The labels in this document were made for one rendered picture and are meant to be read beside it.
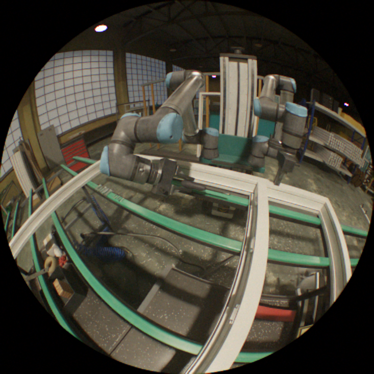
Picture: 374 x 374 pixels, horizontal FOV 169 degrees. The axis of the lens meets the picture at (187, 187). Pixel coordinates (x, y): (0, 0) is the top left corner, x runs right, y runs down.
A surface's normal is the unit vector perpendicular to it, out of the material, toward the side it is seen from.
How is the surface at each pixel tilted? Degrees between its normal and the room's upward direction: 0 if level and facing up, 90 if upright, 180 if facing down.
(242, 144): 90
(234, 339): 0
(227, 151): 90
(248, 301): 0
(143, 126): 68
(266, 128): 90
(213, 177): 90
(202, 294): 0
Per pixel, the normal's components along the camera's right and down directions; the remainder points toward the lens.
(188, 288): -0.04, -0.79
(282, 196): -0.42, 0.57
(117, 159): 0.56, 0.03
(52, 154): 0.90, 0.24
